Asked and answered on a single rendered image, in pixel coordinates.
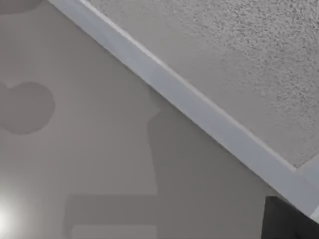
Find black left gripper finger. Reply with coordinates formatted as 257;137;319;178
261;196;319;239

